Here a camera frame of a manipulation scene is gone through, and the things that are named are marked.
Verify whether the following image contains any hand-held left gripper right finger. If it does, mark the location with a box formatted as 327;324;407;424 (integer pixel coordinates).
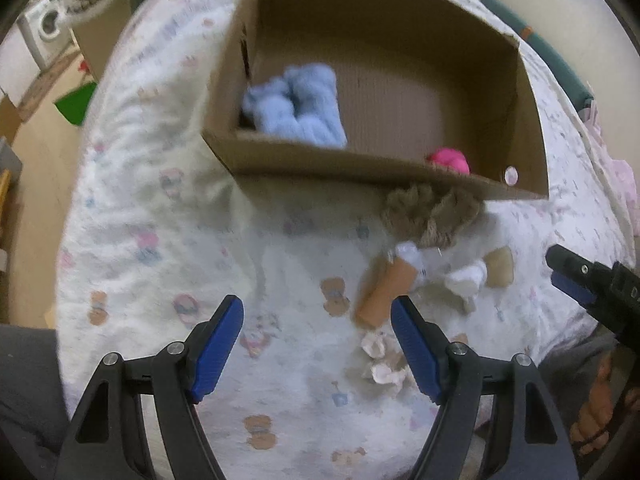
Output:
390;296;581;480

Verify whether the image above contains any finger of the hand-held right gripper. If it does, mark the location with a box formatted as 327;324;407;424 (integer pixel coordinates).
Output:
545;244;618;308

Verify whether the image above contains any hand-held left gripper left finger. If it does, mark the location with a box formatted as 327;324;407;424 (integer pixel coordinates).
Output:
54;294;246;480

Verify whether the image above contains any tan tube sock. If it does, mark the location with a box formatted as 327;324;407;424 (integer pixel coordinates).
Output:
355;254;419;328

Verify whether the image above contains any beige soft pad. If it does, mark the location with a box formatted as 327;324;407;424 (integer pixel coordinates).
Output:
484;247;514;289

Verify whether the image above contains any white sock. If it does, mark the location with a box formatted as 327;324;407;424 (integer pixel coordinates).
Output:
395;241;489;312

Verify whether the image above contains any brown frilly cloth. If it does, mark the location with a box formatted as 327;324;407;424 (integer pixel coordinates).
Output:
381;182;484;252

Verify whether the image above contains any brown cardboard box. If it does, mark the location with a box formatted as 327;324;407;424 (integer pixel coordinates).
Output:
201;0;550;201

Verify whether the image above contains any pink soft ball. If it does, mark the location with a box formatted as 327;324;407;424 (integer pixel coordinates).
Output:
425;147;471;176

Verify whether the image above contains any person's right hand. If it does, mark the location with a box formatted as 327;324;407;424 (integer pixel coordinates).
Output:
570;355;618;456

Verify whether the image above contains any white printed bed quilt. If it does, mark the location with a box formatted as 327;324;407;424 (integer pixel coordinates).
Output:
54;0;636;480

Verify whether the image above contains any pink cloth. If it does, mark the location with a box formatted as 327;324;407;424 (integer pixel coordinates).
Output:
580;95;640;236

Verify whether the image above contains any teal headboard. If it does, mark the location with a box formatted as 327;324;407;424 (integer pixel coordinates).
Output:
481;0;596;111

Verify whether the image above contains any light blue fluffy cloth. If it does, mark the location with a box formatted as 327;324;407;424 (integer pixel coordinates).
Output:
241;63;348;150

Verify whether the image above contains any green bin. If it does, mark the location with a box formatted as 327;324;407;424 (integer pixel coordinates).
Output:
54;81;98;127

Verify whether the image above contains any flat cardboard piece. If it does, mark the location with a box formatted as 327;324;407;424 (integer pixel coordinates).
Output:
0;95;24;145

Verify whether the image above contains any brown door mat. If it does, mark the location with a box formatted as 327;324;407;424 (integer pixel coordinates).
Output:
15;50;82;121

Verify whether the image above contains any beige armchair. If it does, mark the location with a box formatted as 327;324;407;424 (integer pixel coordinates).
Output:
71;0;135;82

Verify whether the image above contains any white washing machine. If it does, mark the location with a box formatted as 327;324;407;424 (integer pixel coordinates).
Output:
17;0;72;68

